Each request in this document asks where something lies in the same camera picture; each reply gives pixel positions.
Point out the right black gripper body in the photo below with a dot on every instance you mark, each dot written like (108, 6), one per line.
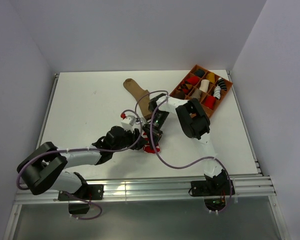
(157, 123)

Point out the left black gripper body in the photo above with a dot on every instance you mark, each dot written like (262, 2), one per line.
(128, 139)

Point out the red white striped sock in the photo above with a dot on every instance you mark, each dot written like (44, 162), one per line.
(148, 147)

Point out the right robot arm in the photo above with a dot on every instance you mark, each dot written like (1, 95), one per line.
(195, 124)

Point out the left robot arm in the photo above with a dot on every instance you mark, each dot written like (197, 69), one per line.
(46, 168)

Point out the dark brown rolled sock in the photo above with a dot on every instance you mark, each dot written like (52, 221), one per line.
(180, 95)

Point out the argyle patterned rolled sock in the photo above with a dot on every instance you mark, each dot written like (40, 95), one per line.
(185, 87)

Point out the grey brown rolled sock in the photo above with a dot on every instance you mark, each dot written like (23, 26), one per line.
(197, 93)

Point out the tan brown sock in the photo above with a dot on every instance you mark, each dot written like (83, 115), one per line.
(140, 95)

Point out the red rolled sock upper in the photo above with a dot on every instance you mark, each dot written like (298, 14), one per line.
(193, 80)

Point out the red rolled sock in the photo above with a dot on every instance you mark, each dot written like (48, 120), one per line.
(193, 80)
(210, 102)

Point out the red rolled sock lower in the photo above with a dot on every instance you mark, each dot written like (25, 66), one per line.
(210, 102)

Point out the cream rolled sock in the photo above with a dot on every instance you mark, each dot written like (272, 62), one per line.
(204, 85)

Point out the orange divided sock tray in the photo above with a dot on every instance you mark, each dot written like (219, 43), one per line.
(208, 111)

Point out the dark teal rolled sock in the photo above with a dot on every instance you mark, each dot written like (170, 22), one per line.
(200, 73)

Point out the white grey striped sock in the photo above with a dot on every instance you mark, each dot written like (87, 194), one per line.
(217, 92)

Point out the yellow rolled sock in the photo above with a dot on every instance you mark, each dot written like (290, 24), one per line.
(211, 77)

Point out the black white striped sock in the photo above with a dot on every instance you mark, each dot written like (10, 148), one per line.
(222, 84)

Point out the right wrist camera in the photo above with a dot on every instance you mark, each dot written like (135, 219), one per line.
(141, 121)

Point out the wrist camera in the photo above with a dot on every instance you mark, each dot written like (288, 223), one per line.
(141, 121)
(128, 123)

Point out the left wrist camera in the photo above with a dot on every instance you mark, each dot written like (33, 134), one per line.
(128, 123)

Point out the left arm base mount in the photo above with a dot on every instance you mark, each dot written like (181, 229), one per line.
(84, 195)

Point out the left aluminium side rail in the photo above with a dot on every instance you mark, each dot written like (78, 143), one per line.
(47, 111)

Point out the aluminium side rail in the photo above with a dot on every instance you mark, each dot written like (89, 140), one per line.
(47, 111)
(246, 131)

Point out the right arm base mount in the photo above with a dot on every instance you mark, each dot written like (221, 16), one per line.
(218, 187)

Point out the right aluminium side rail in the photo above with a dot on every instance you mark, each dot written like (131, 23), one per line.
(246, 131)

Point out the aluminium front rail frame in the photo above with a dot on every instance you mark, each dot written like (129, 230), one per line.
(153, 189)

